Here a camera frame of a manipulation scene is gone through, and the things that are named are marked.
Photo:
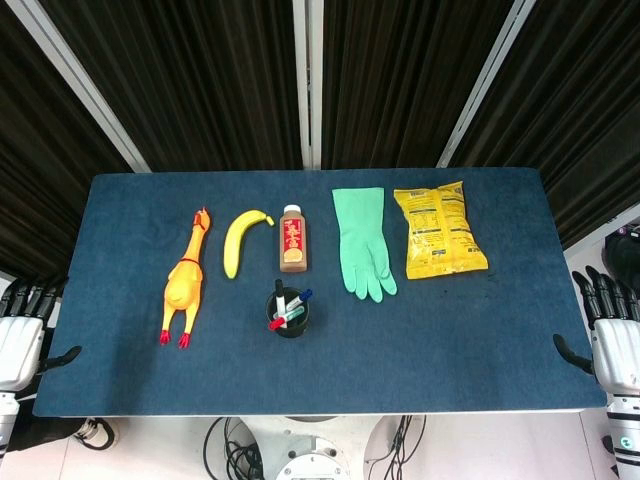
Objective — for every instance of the black pen cup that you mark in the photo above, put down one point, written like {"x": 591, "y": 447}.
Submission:
{"x": 296, "y": 331}

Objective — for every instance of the black pleated curtain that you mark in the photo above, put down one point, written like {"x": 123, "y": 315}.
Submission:
{"x": 40, "y": 165}
{"x": 585, "y": 125}
{"x": 400, "y": 85}
{"x": 200, "y": 85}

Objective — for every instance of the brown drink bottle white cap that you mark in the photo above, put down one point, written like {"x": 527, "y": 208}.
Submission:
{"x": 294, "y": 240}

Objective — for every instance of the white marker with black cap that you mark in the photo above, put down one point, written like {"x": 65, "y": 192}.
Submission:
{"x": 279, "y": 295}

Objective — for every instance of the yellow rubber chicken toy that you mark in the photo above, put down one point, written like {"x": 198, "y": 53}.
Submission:
{"x": 184, "y": 285}

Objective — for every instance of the blue capped marker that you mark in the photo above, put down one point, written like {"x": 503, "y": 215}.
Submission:
{"x": 300, "y": 297}

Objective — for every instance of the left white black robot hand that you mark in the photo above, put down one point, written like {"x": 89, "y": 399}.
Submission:
{"x": 17, "y": 345}

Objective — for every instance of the yellow snack bag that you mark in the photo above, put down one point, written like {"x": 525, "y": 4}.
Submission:
{"x": 440, "y": 235}

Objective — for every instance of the green rubber glove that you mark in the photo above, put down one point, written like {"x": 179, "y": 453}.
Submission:
{"x": 360, "y": 240}

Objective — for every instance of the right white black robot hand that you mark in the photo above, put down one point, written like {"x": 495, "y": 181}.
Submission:
{"x": 617, "y": 350}

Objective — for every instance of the white metal frame post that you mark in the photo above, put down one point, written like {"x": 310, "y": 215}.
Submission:
{"x": 482, "y": 85}
{"x": 80, "y": 80}
{"x": 307, "y": 85}

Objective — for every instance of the black white sneaker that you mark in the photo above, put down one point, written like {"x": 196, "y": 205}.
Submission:
{"x": 97, "y": 432}

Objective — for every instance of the yellow banana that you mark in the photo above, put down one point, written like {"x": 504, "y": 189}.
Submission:
{"x": 232, "y": 250}

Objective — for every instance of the red capped marker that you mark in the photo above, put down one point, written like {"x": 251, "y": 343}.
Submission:
{"x": 287, "y": 317}

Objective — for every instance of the black electronic device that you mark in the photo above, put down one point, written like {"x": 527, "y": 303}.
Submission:
{"x": 622, "y": 247}

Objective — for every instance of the blue felt table mat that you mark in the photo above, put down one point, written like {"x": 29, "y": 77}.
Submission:
{"x": 400, "y": 360}

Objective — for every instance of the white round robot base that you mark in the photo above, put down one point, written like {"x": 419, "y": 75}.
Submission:
{"x": 315, "y": 450}

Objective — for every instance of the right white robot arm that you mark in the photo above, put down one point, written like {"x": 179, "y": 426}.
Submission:
{"x": 625, "y": 435}

